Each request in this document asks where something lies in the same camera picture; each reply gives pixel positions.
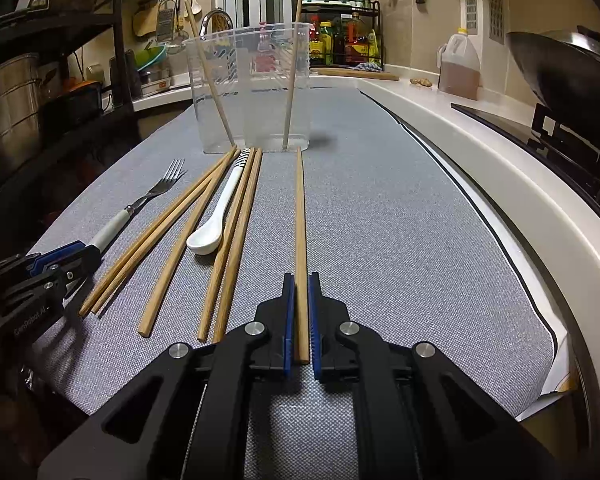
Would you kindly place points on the hanging metal grater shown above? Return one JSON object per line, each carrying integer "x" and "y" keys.
{"x": 165, "y": 22}

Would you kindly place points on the wooden chopstick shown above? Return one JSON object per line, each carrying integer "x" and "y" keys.
{"x": 212, "y": 87}
{"x": 239, "y": 255}
{"x": 291, "y": 85}
{"x": 150, "y": 237}
{"x": 228, "y": 255}
{"x": 166, "y": 232}
{"x": 300, "y": 240}
{"x": 172, "y": 275}

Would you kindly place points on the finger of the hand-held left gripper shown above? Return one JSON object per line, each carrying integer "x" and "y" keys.
{"x": 45, "y": 287}
{"x": 55, "y": 258}

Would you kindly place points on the plastic oil jug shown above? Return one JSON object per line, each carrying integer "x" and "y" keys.
{"x": 459, "y": 67}

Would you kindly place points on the black gas stove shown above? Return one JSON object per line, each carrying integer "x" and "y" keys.
{"x": 555, "y": 135}

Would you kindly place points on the large steel pot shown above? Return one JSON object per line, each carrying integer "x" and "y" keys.
{"x": 7, "y": 115}

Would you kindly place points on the wooden cutting board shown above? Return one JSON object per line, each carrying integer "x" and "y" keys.
{"x": 355, "y": 74}

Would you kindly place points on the condiment bottle rack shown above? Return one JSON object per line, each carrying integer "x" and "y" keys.
{"x": 350, "y": 37}

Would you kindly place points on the white striped ceramic spoon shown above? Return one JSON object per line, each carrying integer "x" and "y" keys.
{"x": 205, "y": 242}

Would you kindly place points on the narrow wall vent grille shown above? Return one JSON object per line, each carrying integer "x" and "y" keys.
{"x": 470, "y": 2}

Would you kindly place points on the pink detergent bottle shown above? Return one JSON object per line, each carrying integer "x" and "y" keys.
{"x": 264, "y": 55}

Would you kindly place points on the black wok with lid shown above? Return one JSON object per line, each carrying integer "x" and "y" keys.
{"x": 555, "y": 65}

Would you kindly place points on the ginger root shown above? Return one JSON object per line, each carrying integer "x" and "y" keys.
{"x": 421, "y": 81}

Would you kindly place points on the black metal shelf rack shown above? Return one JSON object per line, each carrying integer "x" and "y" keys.
{"x": 115, "y": 60}

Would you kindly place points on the black spice rack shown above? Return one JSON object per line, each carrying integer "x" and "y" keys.
{"x": 377, "y": 35}

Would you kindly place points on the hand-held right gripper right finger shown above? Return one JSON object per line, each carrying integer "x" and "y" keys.
{"x": 316, "y": 330}

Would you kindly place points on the white underlay sheet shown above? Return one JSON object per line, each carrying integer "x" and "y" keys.
{"x": 547, "y": 360}

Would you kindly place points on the clear plastic divided container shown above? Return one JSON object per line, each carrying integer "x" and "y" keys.
{"x": 260, "y": 110}

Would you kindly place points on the chrome kitchen faucet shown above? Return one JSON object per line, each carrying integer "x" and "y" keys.
{"x": 215, "y": 17}

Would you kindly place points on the hanging white ladles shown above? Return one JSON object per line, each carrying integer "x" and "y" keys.
{"x": 195, "y": 2}

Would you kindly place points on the wide wall vent grille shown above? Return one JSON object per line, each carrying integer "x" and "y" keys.
{"x": 495, "y": 7}

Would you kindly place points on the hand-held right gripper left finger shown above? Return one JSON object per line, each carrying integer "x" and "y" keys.
{"x": 290, "y": 320}

